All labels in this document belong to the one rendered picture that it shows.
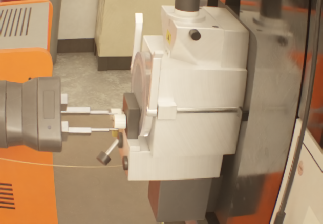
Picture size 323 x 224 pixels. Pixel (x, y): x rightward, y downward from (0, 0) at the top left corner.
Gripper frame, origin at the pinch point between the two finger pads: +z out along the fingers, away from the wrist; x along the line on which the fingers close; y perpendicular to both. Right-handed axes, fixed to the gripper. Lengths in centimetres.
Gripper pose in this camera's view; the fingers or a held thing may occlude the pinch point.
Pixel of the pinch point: (116, 121)
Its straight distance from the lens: 68.0
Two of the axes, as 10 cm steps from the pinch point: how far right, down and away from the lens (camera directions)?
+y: 2.0, -2.7, -9.4
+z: 9.8, 0.0, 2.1
